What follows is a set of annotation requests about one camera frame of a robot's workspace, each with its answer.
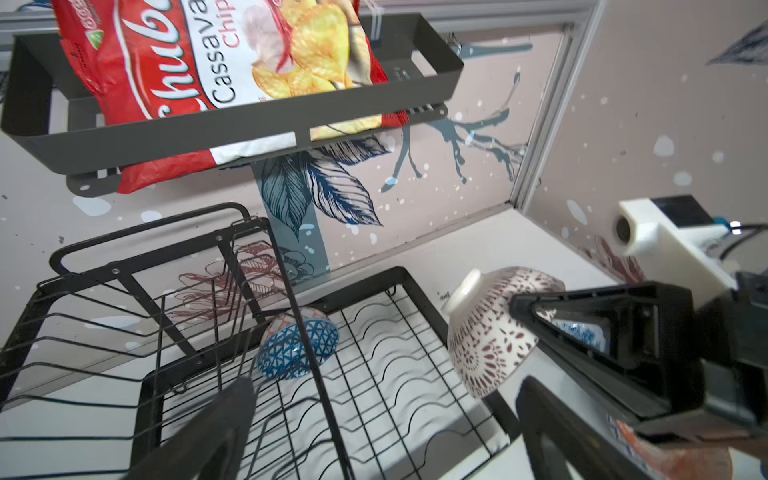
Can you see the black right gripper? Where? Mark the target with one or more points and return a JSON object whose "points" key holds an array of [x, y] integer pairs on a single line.
{"points": [[632, 347]]}

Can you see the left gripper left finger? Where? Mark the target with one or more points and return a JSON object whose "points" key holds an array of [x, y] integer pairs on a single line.
{"points": [[211, 445]]}

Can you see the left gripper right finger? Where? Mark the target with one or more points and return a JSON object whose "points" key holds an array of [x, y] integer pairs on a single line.
{"points": [[559, 442]]}

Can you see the dark blue patterned bowl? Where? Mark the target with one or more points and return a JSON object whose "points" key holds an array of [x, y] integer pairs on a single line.
{"points": [[282, 353]]}

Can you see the white maroon patterned bowl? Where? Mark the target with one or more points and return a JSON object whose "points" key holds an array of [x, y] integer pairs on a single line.
{"points": [[486, 343]]}

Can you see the black wire dish rack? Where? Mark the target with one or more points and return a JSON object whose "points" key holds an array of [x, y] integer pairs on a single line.
{"points": [[139, 330]]}

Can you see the red and blue patterned bowl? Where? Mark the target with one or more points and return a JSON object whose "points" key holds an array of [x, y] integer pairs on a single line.
{"points": [[710, 463]]}

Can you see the red cassava chips bag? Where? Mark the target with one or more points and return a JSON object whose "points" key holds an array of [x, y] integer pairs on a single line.
{"points": [[148, 60]]}

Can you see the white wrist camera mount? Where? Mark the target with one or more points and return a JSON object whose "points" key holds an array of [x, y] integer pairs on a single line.
{"points": [[670, 238]]}

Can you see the black wall shelf basket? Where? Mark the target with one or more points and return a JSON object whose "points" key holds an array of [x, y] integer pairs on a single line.
{"points": [[52, 115]]}

